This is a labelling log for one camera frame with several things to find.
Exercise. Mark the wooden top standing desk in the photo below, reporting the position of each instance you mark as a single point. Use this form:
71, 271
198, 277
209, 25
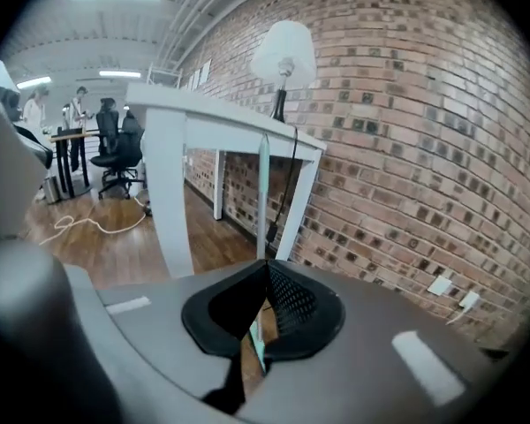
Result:
73, 136

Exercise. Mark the white wooden table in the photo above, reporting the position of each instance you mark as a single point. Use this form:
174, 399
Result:
168, 170

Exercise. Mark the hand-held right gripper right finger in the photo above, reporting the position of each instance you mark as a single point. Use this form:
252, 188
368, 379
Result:
362, 360

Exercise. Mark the rectangular ceiling light panel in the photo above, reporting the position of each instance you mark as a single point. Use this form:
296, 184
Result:
120, 73
34, 82

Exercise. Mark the white shade table lamp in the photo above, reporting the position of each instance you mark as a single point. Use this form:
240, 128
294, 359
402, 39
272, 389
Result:
282, 47

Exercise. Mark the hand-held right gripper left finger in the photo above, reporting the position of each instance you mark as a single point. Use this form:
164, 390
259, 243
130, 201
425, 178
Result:
150, 320

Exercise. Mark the small metal trash can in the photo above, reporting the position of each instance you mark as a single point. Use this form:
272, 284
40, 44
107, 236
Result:
51, 190

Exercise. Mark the grey padded chair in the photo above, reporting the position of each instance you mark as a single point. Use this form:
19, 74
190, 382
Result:
9, 170

